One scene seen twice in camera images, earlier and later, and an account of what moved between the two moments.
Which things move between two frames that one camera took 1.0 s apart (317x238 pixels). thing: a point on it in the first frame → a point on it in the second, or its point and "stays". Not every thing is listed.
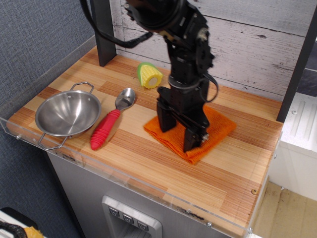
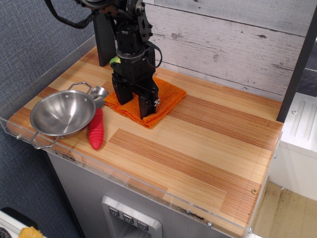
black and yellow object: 14,224 stays
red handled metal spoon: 124,98 → 96,122
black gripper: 190,99 → 137,74
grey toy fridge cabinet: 105,206 stays
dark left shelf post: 106,46 stays
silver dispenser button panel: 126,221 stays
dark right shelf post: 298,69 stays
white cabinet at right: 294,166 stays
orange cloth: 220,128 → 168,94
